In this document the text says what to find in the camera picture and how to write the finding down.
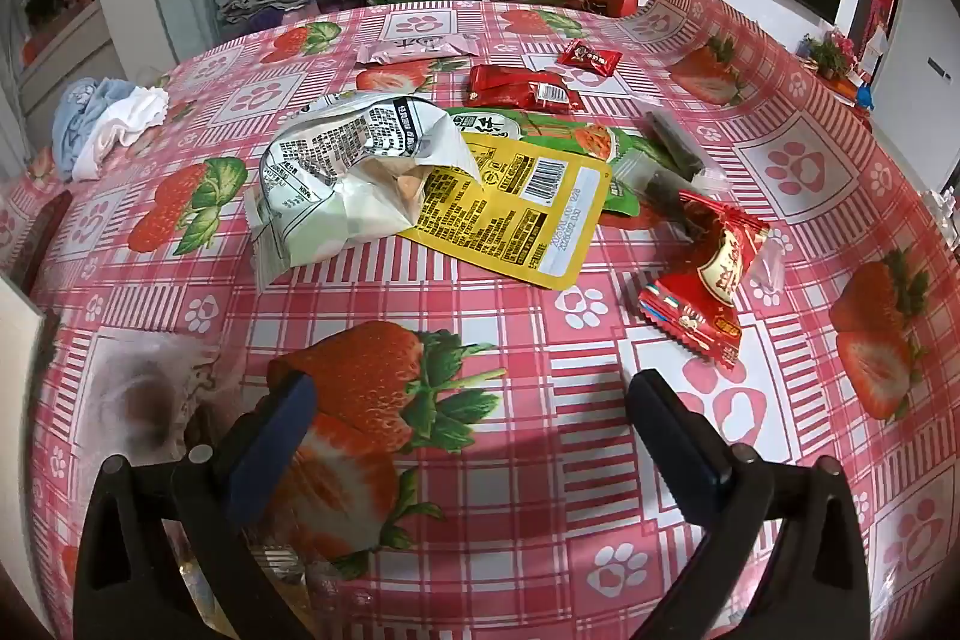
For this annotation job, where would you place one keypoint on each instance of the white crumpled snack bag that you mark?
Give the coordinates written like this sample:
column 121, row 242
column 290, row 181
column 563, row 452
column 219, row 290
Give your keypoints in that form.
column 337, row 145

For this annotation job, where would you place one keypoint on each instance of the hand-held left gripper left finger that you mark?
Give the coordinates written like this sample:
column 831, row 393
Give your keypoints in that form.
column 274, row 437

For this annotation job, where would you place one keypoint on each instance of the red rectangular snack packet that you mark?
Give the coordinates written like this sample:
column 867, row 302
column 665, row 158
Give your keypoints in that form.
column 510, row 84

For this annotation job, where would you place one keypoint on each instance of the light blue cloth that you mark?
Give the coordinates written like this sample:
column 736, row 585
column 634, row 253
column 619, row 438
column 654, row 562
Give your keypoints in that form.
column 75, row 115

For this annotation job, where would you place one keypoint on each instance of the white side cabinet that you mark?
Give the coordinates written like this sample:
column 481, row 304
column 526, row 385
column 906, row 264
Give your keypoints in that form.
column 60, row 10

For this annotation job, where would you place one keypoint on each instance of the small red candy packet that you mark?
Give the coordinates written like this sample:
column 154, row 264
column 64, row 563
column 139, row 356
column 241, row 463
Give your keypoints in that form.
column 589, row 57

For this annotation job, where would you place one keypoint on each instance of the yellow flat snack packet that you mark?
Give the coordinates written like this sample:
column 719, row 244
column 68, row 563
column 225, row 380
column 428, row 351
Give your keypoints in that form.
column 495, row 212

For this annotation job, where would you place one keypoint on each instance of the pink snack packet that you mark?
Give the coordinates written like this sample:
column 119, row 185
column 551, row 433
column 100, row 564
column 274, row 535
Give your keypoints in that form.
column 412, row 49

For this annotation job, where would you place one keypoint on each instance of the small blue object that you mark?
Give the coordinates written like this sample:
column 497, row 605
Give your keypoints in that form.
column 866, row 96

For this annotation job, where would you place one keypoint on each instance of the pile of folded clothes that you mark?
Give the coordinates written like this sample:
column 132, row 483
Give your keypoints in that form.
column 270, row 6

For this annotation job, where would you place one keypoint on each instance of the white cloth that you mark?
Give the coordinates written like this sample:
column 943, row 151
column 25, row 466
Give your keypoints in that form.
column 124, row 119

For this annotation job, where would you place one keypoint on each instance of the clear plastic wrapper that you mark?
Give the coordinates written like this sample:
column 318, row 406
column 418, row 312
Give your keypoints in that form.
column 142, row 400

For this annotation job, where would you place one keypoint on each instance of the red twisted candy bag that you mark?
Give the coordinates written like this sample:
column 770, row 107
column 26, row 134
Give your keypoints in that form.
column 720, row 265

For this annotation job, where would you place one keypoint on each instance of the green snack packet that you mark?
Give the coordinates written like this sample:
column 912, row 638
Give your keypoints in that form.
column 547, row 126

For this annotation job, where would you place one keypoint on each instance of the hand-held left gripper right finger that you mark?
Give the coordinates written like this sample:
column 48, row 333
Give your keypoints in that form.
column 682, row 452

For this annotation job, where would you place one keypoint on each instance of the grey cardboard box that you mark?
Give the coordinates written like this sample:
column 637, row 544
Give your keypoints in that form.
column 19, row 310

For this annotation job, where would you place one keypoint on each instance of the strawberry print tablecloth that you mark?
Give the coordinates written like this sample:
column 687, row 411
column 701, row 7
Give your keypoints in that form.
column 525, row 385

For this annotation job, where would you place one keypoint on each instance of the clear packet with dark strip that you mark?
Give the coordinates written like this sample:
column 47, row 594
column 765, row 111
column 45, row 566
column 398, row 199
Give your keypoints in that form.
column 679, row 149
column 660, row 194

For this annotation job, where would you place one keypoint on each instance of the small flower pot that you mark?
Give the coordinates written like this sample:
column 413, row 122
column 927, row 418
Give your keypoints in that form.
column 829, row 55

